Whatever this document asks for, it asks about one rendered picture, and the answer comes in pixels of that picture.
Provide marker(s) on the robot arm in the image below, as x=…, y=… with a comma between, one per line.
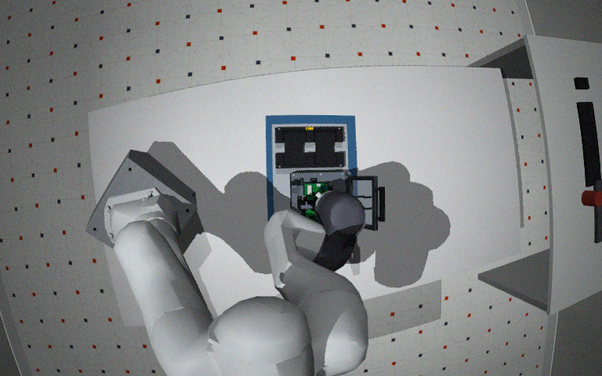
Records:
x=259, y=336

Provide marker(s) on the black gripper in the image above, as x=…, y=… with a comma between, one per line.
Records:
x=305, y=204

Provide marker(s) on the green circuit board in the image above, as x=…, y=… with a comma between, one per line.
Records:
x=310, y=191

